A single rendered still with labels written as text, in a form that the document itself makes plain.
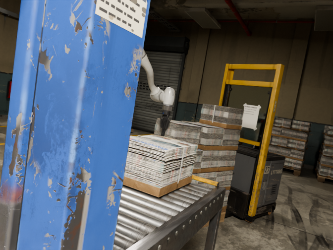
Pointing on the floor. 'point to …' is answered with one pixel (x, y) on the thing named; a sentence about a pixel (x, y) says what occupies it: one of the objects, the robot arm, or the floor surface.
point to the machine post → (70, 122)
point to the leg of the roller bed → (212, 231)
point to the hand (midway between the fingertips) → (163, 132)
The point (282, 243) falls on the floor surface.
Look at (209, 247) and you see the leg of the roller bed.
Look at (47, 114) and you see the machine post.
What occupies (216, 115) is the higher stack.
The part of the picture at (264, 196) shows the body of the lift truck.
